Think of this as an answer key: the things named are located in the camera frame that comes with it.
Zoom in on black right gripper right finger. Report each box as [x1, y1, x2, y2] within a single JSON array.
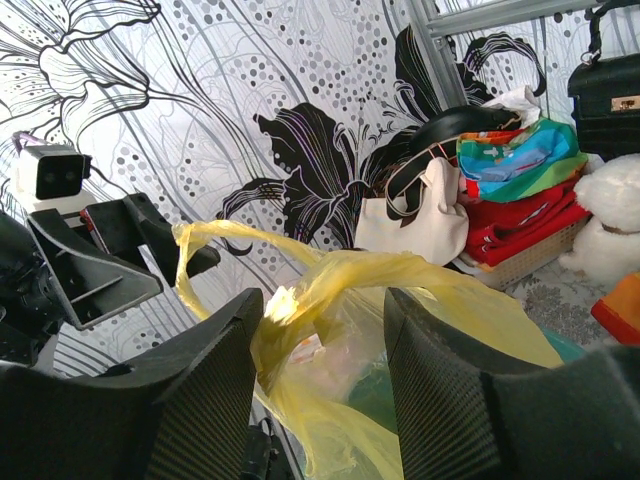
[[384, 288, 639, 479]]

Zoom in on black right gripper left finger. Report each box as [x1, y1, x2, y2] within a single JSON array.
[[1, 288, 263, 479]]

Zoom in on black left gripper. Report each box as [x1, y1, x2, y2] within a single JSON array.
[[0, 192, 222, 366]]

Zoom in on teal plastic trash bin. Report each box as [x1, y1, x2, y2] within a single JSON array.
[[347, 328, 585, 434]]

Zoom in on yellow plastic trash bag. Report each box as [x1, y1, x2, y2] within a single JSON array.
[[172, 220, 562, 479]]

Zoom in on cream canvas tote bag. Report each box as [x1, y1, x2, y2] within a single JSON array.
[[354, 157, 469, 266]]

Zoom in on beige woven basket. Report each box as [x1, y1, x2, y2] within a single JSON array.
[[454, 218, 588, 291]]

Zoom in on red cloth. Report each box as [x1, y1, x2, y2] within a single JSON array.
[[465, 177, 587, 267]]

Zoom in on rainbow striped cloth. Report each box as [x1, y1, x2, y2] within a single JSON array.
[[591, 272, 640, 346]]

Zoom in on white fluffy plush lamb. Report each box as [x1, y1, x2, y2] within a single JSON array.
[[559, 154, 639, 286]]

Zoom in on colourful patterned cloth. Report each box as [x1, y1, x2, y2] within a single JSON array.
[[456, 118, 588, 203]]

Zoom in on black hat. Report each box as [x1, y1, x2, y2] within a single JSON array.
[[409, 105, 522, 153]]

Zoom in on black leather handbag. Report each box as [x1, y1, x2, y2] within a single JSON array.
[[567, 1, 639, 162]]

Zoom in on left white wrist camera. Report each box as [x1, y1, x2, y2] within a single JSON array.
[[9, 144, 97, 228]]

